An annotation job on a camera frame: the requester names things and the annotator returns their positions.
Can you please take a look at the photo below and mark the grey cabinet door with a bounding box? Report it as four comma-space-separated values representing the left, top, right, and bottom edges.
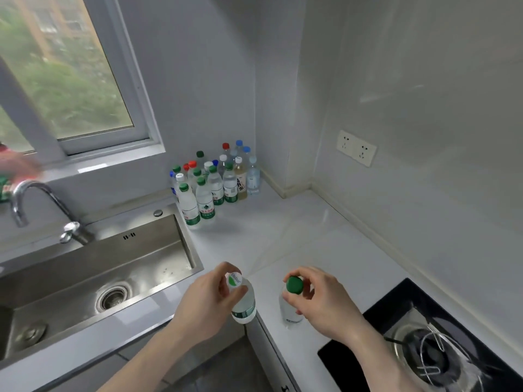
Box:
245, 314, 302, 392

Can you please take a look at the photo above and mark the person's right hand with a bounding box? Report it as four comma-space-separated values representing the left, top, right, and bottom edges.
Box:
282, 266, 367, 344

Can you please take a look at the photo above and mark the person's left forearm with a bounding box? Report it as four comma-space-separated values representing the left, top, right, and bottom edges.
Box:
96, 320, 199, 392

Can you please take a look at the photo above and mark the group of plastic drink bottles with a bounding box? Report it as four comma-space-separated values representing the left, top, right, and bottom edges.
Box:
169, 139, 261, 228

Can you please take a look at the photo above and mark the window with grey frame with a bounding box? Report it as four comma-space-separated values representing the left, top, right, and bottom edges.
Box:
0, 0, 166, 170

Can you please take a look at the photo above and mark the white-green capped water bottle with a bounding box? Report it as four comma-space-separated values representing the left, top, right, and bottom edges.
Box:
226, 271, 257, 325

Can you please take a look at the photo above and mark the round sink overflow knob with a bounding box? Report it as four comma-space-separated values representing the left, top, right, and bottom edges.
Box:
18, 321, 48, 344

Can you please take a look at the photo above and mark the white wall socket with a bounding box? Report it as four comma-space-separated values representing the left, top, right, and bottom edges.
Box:
353, 138, 378, 168
336, 130, 357, 157

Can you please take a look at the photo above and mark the gas burner with pan support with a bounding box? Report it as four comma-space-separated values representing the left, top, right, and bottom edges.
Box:
384, 309, 493, 392

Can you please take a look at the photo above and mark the stainless steel sink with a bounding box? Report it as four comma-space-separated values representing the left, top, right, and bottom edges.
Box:
0, 203, 204, 366

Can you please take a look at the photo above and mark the green capped water bottle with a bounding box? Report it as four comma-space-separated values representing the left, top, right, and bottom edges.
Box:
279, 276, 306, 328

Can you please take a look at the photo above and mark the chrome faucet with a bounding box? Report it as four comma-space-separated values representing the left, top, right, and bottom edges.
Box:
9, 180, 95, 246

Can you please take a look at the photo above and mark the black glass gas cooktop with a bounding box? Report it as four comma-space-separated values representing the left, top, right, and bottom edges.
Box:
317, 277, 523, 392

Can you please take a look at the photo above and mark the sink drain strainer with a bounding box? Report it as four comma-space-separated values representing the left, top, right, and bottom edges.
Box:
96, 283, 132, 313

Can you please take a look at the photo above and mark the green can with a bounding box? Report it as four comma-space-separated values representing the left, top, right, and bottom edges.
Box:
0, 175, 17, 203

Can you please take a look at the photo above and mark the person's right forearm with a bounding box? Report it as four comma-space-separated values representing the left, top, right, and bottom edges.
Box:
345, 322, 427, 392

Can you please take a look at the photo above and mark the person's left hand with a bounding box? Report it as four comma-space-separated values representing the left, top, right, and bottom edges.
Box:
170, 261, 249, 347

